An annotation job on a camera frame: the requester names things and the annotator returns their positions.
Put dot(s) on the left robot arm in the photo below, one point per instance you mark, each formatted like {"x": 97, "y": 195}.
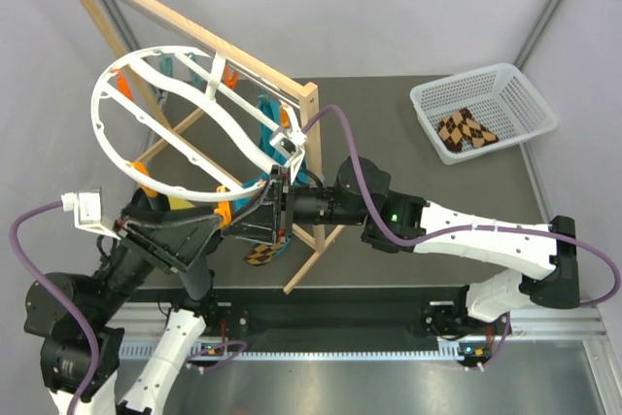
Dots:
{"x": 71, "y": 312}

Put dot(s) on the white plastic basket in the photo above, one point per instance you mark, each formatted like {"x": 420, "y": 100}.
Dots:
{"x": 498, "y": 97}

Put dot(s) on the wooden drying rack frame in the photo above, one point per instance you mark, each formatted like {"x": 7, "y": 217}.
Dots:
{"x": 304, "y": 98}

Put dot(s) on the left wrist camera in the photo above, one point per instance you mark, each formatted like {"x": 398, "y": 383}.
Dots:
{"x": 87, "y": 209}

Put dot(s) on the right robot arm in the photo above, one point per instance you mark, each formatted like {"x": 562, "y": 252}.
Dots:
{"x": 539, "y": 261}

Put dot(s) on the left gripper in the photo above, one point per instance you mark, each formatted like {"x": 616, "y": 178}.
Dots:
{"x": 169, "y": 243}

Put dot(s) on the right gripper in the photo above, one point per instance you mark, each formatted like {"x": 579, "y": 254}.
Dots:
{"x": 261, "y": 220}

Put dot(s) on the brown argyle sock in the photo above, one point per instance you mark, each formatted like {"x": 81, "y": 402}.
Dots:
{"x": 262, "y": 254}
{"x": 461, "y": 127}

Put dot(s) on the white round clip hanger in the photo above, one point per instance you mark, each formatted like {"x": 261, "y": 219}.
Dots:
{"x": 198, "y": 78}

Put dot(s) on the orange clothespin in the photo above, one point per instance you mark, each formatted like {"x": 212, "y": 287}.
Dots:
{"x": 230, "y": 77}
{"x": 122, "y": 84}
{"x": 139, "y": 167}
{"x": 224, "y": 210}
{"x": 283, "y": 115}

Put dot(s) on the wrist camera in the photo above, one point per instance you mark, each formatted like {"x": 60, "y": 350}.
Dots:
{"x": 87, "y": 209}
{"x": 289, "y": 148}

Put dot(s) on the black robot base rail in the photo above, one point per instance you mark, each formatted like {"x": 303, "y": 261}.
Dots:
{"x": 345, "y": 319}

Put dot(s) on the orange clothespin front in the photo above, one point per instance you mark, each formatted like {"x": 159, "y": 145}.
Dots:
{"x": 224, "y": 210}

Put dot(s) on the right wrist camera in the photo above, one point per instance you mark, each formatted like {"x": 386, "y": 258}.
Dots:
{"x": 289, "y": 148}

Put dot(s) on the black and yellow sock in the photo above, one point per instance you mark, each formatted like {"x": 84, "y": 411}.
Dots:
{"x": 198, "y": 279}

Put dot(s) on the orange clothespin top right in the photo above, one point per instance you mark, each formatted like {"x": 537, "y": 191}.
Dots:
{"x": 230, "y": 77}

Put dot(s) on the teal cloth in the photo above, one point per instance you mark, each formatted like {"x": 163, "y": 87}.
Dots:
{"x": 270, "y": 107}

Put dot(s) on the orange clothespin top left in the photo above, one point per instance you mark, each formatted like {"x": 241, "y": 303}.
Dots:
{"x": 122, "y": 84}

